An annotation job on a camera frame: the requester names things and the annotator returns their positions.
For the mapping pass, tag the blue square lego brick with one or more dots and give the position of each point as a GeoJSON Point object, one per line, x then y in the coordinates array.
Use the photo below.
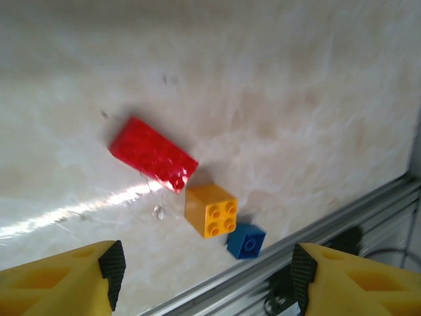
{"type": "Point", "coordinates": [245, 243]}

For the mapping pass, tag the yellow square lego brick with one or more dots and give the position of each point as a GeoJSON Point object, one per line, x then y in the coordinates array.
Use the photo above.
{"type": "Point", "coordinates": [204, 207]}

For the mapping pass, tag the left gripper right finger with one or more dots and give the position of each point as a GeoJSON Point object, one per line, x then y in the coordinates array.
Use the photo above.
{"type": "Point", "coordinates": [361, 289]}

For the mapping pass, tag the red long lego brick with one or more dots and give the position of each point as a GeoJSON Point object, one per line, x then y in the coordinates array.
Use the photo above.
{"type": "Point", "coordinates": [154, 154]}

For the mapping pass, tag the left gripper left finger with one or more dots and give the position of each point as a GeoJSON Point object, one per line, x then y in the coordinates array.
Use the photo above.
{"type": "Point", "coordinates": [49, 289]}

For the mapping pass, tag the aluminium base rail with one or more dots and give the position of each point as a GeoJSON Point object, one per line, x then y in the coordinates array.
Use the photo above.
{"type": "Point", "coordinates": [230, 289]}

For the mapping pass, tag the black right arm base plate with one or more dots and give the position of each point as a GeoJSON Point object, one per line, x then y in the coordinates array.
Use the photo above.
{"type": "Point", "coordinates": [348, 238]}

